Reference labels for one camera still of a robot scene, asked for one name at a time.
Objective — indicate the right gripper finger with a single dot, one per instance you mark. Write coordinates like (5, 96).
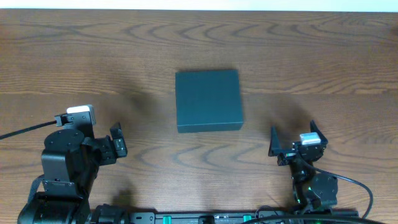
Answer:
(314, 129)
(274, 148)

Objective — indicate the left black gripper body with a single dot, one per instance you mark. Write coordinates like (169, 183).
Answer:
(112, 147)

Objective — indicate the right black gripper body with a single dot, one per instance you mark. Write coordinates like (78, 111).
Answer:
(291, 155)

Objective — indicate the dark green box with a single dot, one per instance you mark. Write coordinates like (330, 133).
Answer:
(208, 101)

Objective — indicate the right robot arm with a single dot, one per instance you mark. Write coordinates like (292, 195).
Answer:
(312, 189)

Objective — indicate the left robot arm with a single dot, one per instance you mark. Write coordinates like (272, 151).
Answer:
(71, 160)

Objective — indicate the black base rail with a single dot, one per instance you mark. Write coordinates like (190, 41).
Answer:
(230, 217)

